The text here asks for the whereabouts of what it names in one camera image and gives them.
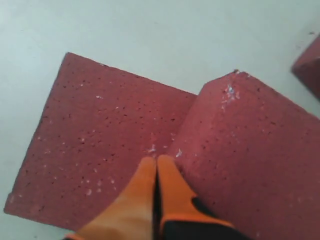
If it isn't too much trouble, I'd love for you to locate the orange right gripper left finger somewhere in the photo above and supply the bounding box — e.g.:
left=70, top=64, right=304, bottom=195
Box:
left=65, top=157, right=156, bottom=240

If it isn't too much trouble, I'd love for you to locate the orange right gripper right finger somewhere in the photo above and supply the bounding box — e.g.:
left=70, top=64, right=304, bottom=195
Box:
left=157, top=155, right=249, bottom=240

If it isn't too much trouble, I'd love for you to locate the red brick front large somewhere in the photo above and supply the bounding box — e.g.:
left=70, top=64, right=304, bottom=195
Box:
left=291, top=34, right=320, bottom=101

